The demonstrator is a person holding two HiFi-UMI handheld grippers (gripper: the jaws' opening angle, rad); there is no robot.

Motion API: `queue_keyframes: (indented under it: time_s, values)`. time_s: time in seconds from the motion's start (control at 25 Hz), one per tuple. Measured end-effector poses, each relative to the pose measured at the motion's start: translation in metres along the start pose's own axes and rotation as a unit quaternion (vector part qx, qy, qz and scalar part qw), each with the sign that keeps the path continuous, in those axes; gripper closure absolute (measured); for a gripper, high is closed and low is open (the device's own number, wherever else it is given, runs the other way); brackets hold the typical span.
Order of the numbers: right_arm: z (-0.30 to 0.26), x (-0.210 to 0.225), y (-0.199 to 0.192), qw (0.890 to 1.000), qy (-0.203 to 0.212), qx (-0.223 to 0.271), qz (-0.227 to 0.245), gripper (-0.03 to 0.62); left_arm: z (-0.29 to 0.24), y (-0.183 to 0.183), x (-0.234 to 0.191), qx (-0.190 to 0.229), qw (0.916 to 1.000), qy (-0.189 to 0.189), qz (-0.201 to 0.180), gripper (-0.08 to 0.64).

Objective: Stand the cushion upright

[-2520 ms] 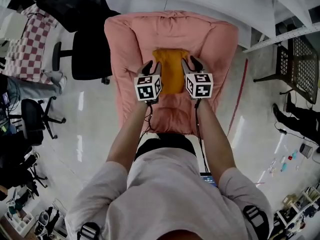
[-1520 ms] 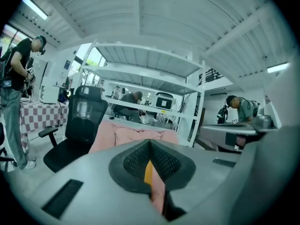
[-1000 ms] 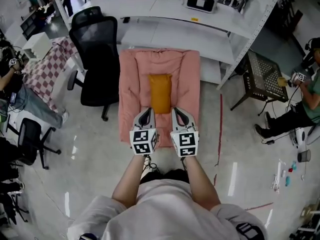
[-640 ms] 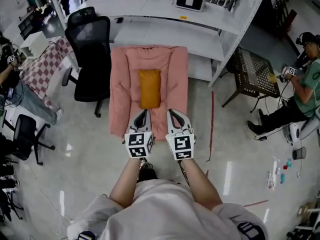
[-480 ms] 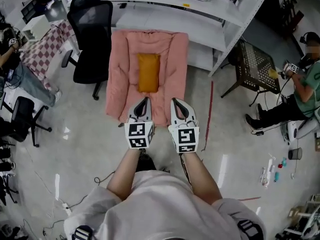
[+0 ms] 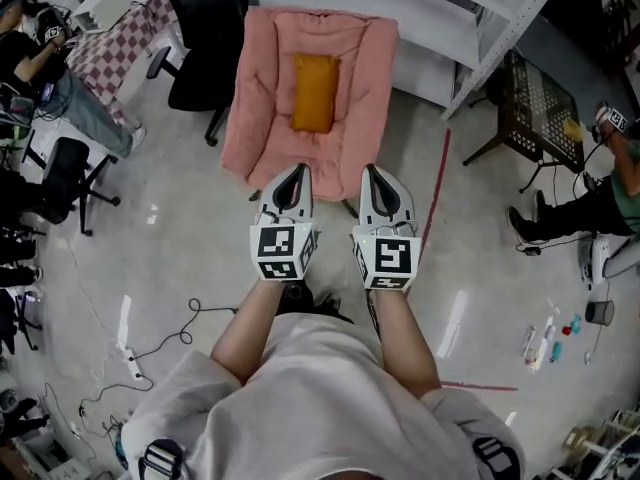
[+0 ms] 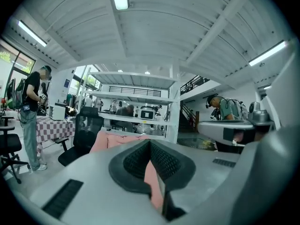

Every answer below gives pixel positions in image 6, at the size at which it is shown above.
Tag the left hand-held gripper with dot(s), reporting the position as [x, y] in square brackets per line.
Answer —
[275, 243]

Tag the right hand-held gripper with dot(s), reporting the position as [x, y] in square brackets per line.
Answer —
[390, 258]

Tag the orange cushion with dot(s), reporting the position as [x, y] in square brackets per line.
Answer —
[315, 93]

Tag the person's right forearm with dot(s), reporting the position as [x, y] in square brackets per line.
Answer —
[405, 348]

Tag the person's left forearm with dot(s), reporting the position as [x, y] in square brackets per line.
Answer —
[250, 338]

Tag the person's left black shoe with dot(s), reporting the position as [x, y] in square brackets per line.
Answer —
[291, 295]

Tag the person's black shoe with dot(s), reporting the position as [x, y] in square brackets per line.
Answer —
[332, 310]
[291, 295]

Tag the pink padded armchair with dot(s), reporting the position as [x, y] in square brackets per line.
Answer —
[260, 93]

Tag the person's right black shoe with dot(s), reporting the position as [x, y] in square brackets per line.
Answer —
[332, 310]

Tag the black office chair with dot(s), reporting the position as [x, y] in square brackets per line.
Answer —
[210, 43]
[65, 168]

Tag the black metal mesh table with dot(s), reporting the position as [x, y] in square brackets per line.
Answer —
[540, 103]

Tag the clear plastic bottle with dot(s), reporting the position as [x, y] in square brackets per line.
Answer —
[530, 340]

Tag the person's grey shirt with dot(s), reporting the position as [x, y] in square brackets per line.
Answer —
[325, 408]

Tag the white floor machine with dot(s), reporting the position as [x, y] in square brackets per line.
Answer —
[595, 260]

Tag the small red object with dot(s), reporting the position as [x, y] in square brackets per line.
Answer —
[566, 330]

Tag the white power strip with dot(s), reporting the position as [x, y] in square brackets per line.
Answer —
[133, 363]

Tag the teal bottle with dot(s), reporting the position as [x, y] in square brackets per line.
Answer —
[556, 352]

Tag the pink checkered tablecloth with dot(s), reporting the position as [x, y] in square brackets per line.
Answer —
[110, 53]

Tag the white cabinet box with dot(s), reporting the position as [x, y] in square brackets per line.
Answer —
[100, 8]

